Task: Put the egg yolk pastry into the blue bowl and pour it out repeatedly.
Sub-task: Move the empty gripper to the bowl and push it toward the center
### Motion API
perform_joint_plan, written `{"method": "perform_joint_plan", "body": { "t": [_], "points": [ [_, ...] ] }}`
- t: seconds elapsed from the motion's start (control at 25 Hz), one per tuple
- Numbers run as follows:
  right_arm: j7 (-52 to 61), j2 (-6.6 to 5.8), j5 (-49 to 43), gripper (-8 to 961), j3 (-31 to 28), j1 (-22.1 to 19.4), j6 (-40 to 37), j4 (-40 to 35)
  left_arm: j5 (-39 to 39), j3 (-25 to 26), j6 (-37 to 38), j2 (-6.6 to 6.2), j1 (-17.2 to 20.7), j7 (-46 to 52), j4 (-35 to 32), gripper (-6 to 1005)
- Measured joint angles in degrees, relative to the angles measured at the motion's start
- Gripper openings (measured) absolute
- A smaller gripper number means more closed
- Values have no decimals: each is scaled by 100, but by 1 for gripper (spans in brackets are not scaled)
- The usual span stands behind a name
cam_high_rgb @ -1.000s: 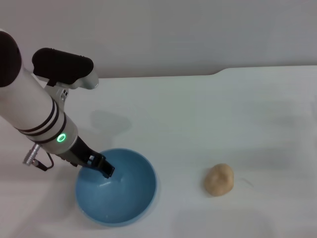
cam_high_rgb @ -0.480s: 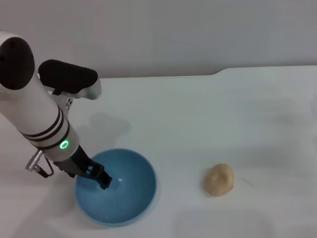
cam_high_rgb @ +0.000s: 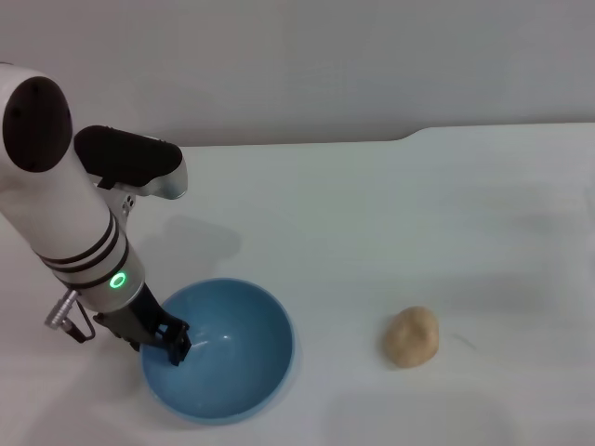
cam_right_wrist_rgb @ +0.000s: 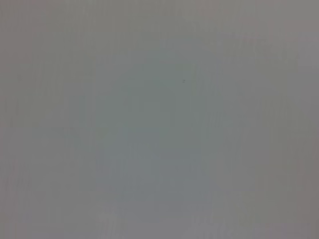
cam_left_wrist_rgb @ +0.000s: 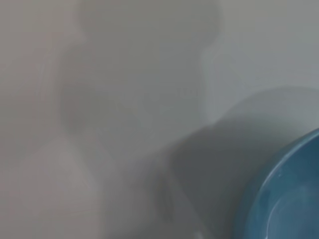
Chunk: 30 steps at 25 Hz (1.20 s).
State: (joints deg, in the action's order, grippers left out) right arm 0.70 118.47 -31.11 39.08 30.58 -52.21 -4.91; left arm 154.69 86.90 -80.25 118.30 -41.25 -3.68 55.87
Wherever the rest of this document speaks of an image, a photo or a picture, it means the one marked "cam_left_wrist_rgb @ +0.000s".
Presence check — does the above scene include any blue bowl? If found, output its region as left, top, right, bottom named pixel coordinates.
left=233, top=127, right=319, bottom=239

